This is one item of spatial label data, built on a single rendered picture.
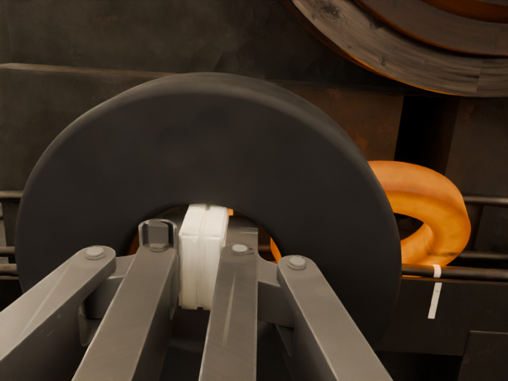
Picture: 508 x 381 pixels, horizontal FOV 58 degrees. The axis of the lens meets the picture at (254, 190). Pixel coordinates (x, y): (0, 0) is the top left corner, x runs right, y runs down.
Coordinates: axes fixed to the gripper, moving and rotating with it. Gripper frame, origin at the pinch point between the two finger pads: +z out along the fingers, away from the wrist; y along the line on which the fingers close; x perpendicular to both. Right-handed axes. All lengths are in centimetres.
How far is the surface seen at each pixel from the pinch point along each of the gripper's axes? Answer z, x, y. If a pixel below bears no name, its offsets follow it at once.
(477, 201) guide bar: 30.6, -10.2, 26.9
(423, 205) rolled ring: 17.8, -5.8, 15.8
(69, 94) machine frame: 32.6, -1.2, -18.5
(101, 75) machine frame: 32.8, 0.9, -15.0
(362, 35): 23.2, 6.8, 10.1
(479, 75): 23.1, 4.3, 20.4
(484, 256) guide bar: 28.2, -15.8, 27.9
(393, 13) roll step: 21.6, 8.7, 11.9
